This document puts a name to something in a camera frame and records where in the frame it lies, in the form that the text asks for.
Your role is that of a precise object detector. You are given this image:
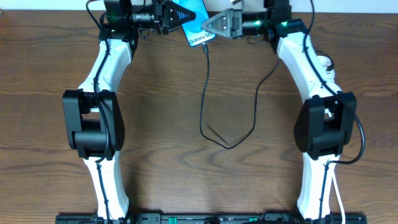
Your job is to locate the blue Galaxy smartphone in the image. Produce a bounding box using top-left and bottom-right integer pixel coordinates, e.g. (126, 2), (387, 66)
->
(174, 0), (216, 47)

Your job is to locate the black USB charging cable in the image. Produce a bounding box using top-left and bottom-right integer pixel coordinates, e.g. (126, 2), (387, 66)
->
(198, 42), (335, 150)

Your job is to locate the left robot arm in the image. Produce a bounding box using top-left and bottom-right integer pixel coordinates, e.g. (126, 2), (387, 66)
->
(55, 0), (196, 223)

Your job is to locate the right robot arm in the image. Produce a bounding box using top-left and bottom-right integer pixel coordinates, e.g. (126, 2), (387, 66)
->
(201, 3), (358, 223)

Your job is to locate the white power strip cord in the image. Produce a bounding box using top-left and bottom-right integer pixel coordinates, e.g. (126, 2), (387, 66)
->
(329, 111), (346, 224)

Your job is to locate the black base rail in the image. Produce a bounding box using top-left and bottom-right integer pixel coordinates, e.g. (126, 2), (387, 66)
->
(55, 211), (368, 224)

